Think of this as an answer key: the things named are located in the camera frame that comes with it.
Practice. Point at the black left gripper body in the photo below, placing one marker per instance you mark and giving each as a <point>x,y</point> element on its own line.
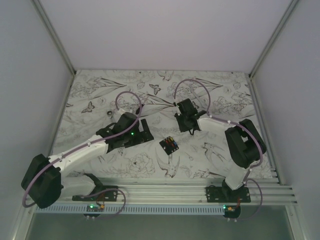
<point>135,137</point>

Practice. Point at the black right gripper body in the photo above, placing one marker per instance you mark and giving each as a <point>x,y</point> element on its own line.
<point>181,121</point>

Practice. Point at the black fuse box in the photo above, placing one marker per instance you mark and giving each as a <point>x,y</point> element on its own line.
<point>168,147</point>

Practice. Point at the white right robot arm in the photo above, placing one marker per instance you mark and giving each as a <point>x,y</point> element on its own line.
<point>245,144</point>

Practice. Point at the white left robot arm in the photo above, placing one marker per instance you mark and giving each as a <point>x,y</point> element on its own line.
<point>47,178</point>

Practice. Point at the silver ratchet wrench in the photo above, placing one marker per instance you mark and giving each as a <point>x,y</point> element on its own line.
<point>110,114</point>

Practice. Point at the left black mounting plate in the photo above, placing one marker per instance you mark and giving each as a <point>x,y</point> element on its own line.
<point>104,193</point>

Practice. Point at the black mounting plate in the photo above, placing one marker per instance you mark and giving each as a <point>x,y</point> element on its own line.
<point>223,194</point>
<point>104,193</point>

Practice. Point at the left controller board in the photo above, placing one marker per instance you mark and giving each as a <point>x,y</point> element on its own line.
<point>93,211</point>

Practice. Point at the controller board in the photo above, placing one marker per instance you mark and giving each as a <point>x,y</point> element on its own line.
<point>232,212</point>
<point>93,211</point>

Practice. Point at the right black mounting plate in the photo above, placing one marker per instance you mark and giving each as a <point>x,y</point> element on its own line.
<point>223,194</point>

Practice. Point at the right controller board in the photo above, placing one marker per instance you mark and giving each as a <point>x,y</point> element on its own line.
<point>232,212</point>

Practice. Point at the white slotted cable duct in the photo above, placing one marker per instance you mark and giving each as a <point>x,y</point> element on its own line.
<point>130,209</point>

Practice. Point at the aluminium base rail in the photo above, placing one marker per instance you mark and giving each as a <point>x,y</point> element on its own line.
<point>192,191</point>

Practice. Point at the aluminium frame post right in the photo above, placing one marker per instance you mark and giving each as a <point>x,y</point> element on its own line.
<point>275,35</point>

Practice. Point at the aluminium frame post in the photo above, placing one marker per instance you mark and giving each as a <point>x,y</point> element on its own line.
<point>39,8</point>
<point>275,35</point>

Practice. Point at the aluminium frame post left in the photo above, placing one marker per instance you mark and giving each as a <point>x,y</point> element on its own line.
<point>39,8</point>

